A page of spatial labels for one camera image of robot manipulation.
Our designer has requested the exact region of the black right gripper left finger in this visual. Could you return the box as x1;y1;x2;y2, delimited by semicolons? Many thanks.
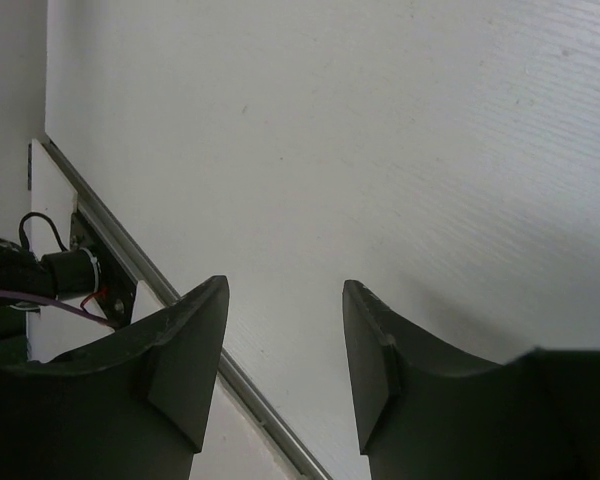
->
0;275;229;479

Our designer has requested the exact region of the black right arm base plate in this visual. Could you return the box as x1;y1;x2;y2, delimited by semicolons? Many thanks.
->
70;211;136;329

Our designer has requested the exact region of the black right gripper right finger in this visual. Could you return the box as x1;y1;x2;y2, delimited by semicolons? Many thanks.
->
342;280;600;479

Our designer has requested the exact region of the aluminium table rail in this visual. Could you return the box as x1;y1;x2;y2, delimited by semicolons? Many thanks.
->
42;137;334;480

